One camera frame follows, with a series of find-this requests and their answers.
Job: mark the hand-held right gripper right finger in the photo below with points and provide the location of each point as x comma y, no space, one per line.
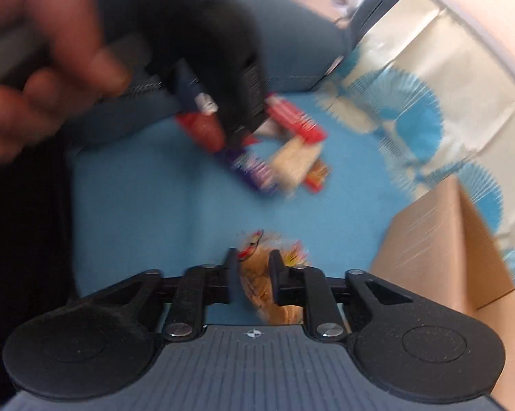
275,274

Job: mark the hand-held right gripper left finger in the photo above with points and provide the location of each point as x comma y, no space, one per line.
234,274

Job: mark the clear bag of golden biscuits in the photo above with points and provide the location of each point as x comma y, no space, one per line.
255,282

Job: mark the dark red snack packet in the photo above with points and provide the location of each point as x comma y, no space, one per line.
202,130

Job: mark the purple snack packet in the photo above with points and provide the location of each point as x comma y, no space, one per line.
253,171

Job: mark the cardboard box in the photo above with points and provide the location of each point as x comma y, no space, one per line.
437,248

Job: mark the person's left hand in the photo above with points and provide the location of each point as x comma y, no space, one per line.
47,4

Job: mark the blue fan-print bed sheet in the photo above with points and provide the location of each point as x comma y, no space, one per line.
154,205

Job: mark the small orange-red snack packet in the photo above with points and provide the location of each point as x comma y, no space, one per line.
317,177

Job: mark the beige snack packet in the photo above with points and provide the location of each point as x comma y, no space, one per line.
294,160

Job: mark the red striped snack packet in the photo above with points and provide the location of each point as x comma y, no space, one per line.
294,117

